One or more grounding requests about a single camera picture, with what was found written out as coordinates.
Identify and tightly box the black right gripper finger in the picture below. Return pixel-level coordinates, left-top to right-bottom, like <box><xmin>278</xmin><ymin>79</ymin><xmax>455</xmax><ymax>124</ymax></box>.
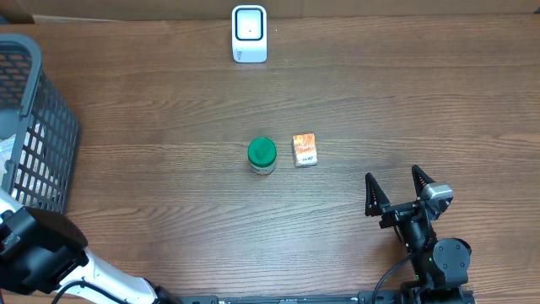
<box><xmin>365</xmin><ymin>173</ymin><xmax>391</xmax><ymax>216</ymax></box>
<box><xmin>412</xmin><ymin>165</ymin><xmax>435</xmax><ymax>198</ymax></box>

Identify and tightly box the orange tissue pack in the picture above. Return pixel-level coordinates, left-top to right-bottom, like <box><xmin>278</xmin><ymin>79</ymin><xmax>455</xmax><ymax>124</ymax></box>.
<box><xmin>293</xmin><ymin>133</ymin><xmax>318</xmax><ymax>167</ymax></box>

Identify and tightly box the green lid jar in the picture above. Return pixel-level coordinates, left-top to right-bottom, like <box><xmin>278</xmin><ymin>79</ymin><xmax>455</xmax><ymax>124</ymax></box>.
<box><xmin>247</xmin><ymin>137</ymin><xmax>278</xmax><ymax>175</ymax></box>

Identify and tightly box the white plastic pouch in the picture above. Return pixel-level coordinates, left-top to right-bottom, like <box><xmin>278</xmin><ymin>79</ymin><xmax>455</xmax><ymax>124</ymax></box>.
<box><xmin>1</xmin><ymin>122</ymin><xmax>47</xmax><ymax>179</ymax></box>

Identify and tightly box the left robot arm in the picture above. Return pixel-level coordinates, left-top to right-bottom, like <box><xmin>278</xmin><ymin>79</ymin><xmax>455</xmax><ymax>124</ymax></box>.
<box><xmin>1</xmin><ymin>191</ymin><xmax>180</xmax><ymax>304</ymax></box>

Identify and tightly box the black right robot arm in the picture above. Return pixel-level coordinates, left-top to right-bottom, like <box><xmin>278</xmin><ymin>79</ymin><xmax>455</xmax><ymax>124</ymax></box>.
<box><xmin>358</xmin><ymin>165</ymin><xmax>475</xmax><ymax>304</ymax></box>

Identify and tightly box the white barcode scanner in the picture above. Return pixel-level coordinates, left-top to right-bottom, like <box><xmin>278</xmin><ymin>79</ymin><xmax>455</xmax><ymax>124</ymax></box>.
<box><xmin>231</xmin><ymin>4</ymin><xmax>267</xmax><ymax>63</ymax></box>

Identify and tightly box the grey plastic mesh basket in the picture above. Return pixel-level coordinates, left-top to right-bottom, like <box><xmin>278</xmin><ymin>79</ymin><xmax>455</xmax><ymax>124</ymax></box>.
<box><xmin>1</xmin><ymin>34</ymin><xmax>80</xmax><ymax>214</ymax></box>

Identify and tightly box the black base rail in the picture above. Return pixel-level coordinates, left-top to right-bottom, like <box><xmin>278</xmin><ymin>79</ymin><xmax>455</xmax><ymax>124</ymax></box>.
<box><xmin>178</xmin><ymin>290</ymin><xmax>413</xmax><ymax>304</ymax></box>

